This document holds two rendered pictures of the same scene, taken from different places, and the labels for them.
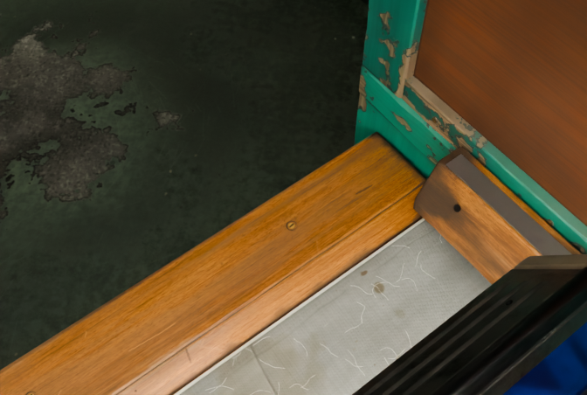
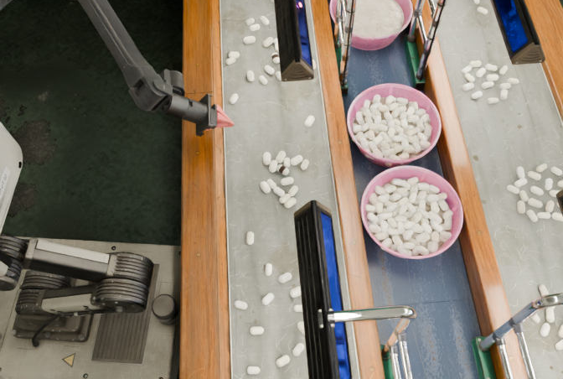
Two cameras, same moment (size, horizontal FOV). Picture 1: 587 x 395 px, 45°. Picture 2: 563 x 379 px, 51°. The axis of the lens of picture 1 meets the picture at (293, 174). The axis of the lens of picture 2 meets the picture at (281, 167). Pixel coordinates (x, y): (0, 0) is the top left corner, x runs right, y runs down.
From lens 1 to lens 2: 1.45 m
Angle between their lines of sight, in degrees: 29
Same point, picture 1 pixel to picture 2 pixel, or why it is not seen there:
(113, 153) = (42, 127)
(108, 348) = (198, 43)
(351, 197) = not seen: outside the picture
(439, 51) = not seen: outside the picture
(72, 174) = (38, 147)
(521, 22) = not seen: outside the picture
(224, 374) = (224, 27)
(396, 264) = not seen: outside the picture
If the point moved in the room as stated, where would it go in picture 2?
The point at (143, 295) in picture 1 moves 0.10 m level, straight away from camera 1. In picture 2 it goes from (188, 30) to (157, 28)
